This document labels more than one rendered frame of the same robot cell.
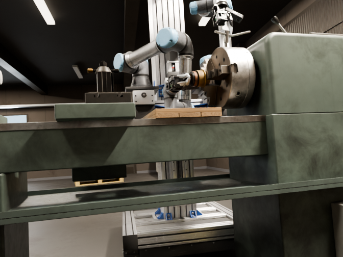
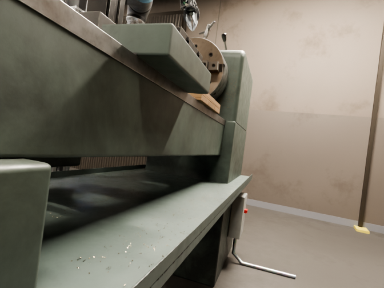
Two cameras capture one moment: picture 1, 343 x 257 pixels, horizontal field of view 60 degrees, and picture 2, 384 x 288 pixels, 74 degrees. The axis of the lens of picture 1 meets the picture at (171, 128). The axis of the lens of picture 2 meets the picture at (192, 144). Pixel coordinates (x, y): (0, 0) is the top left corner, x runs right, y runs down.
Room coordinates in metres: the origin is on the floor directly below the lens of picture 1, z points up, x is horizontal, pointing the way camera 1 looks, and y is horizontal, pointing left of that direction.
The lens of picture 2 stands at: (0.80, 0.76, 0.72)
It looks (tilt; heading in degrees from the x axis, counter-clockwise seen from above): 0 degrees down; 303
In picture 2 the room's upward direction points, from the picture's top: 7 degrees clockwise
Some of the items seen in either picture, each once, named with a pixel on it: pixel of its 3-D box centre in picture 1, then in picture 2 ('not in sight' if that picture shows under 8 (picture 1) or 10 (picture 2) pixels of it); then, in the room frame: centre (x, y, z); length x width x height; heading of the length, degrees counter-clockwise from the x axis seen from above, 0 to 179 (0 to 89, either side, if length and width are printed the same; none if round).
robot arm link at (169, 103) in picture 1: (172, 107); not in sight; (1.74, -0.02, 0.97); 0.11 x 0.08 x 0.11; 139
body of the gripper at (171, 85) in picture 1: (176, 83); not in sight; (1.57, -0.04, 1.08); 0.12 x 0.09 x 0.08; 16
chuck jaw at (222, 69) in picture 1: (220, 72); (208, 66); (1.43, -0.25, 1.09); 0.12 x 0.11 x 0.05; 16
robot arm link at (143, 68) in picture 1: (139, 66); not in sight; (2.07, 0.20, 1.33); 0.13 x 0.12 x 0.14; 139
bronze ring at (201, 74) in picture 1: (199, 78); not in sight; (1.49, -0.16, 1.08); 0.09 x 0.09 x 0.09; 16
